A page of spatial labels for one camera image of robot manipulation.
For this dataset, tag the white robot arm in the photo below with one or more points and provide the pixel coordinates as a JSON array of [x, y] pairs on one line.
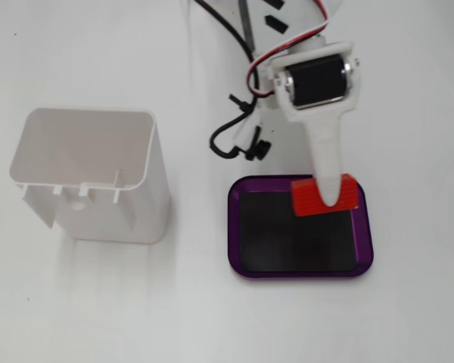
[[306, 15]]

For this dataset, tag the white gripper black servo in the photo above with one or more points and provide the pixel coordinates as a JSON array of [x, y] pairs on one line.
[[316, 86]]

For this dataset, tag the white plastic open box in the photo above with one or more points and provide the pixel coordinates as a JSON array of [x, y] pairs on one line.
[[109, 219]]

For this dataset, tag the red ribbed rectangular cube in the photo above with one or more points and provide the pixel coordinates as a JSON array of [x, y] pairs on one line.
[[306, 200]]

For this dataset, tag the purple metal tray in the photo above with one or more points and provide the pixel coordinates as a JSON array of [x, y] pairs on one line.
[[363, 234]]

